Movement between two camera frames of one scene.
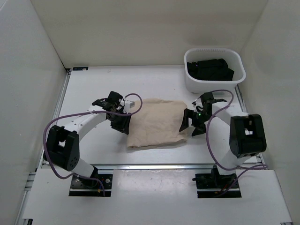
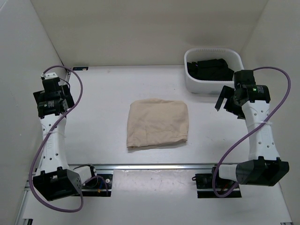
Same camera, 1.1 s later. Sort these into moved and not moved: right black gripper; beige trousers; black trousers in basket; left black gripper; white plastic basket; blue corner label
Moved: left black gripper; right black gripper
Not moved: blue corner label; beige trousers; black trousers in basket; white plastic basket
